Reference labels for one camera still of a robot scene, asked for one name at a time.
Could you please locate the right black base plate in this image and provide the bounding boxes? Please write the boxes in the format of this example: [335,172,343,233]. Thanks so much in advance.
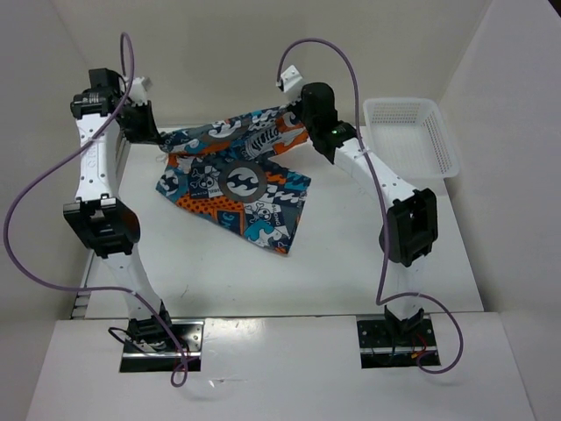
[357,317,441,369]

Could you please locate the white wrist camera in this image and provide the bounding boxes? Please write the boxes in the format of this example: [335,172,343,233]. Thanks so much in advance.
[128,76,153,106]
[276,65,304,102]

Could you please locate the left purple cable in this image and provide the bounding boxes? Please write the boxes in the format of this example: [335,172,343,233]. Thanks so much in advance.
[3,31,202,389]

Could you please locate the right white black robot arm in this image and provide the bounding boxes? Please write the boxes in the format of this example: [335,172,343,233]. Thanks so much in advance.
[295,82,438,345]

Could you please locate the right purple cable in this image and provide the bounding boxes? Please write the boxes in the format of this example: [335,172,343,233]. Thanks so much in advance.
[275,38,465,375]

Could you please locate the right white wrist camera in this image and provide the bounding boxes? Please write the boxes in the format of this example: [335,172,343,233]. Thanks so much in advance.
[276,65,304,102]

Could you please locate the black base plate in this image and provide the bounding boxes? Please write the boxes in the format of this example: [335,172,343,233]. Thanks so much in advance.
[357,317,441,369]
[110,319,204,374]

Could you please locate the purple cable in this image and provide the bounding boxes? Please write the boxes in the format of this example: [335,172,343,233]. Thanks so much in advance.
[3,31,202,389]
[275,38,465,375]

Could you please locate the colourful patterned shorts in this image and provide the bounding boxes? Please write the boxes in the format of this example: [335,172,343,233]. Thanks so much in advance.
[156,105,311,254]

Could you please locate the white perforated plastic basket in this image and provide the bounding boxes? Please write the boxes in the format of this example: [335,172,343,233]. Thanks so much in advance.
[363,97,460,179]

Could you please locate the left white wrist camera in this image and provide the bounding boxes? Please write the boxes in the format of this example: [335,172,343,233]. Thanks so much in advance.
[128,76,153,106]

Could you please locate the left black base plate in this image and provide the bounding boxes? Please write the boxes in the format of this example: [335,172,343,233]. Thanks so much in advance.
[110,319,204,374]

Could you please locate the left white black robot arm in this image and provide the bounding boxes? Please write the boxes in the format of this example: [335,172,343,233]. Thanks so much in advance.
[63,68,175,352]

